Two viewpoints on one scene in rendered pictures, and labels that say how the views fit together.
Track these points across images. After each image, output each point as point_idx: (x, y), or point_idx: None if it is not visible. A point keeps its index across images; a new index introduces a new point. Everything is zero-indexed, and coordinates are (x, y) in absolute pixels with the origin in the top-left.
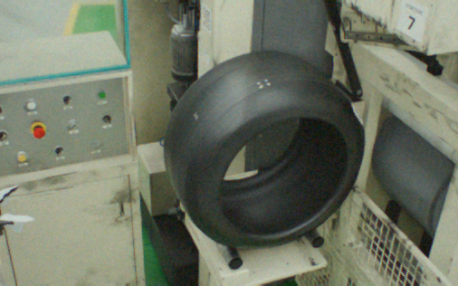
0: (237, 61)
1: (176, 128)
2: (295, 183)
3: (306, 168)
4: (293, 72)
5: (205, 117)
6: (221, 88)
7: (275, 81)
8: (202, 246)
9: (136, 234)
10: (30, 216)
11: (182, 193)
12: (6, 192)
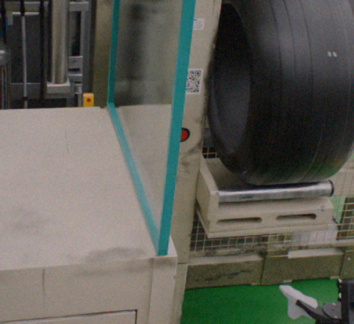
0: None
1: (312, 84)
2: (225, 113)
3: (221, 93)
4: None
5: (345, 46)
6: (321, 16)
7: None
8: (272, 220)
9: None
10: (338, 280)
11: (349, 136)
12: (299, 292)
